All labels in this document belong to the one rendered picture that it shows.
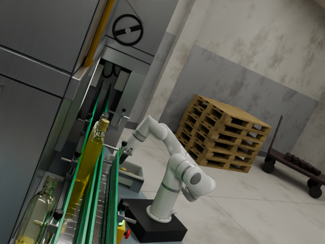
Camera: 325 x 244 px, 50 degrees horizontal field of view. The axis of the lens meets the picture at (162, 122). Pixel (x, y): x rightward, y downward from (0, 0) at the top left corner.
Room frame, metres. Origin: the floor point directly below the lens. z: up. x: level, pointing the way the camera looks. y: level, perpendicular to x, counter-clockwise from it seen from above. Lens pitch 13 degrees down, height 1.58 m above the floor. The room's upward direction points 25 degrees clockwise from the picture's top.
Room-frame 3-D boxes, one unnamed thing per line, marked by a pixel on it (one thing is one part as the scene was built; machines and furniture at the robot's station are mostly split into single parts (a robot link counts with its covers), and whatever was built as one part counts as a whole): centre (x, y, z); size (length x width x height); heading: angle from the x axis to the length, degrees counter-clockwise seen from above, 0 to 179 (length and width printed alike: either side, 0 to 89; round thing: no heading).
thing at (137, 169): (1.79, 0.08, 0.80); 0.22 x 0.17 x 0.09; 103
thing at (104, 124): (1.37, 0.22, 1.14); 0.04 x 0.04 x 0.04
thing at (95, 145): (1.37, 0.22, 0.99); 0.06 x 0.06 x 0.21; 12
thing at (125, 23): (2.42, 0.48, 1.49); 0.21 x 0.05 x 0.21; 103
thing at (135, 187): (1.79, 0.11, 0.79); 0.27 x 0.17 x 0.08; 103
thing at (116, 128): (2.28, 0.30, 0.90); 0.17 x 0.05 x 0.23; 103
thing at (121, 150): (1.66, 0.15, 0.95); 0.17 x 0.03 x 0.12; 103
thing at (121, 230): (1.25, -0.01, 0.79); 0.07 x 0.07 x 0.07; 13
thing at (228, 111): (5.73, -0.99, 0.45); 1.26 x 0.86 x 0.89; 130
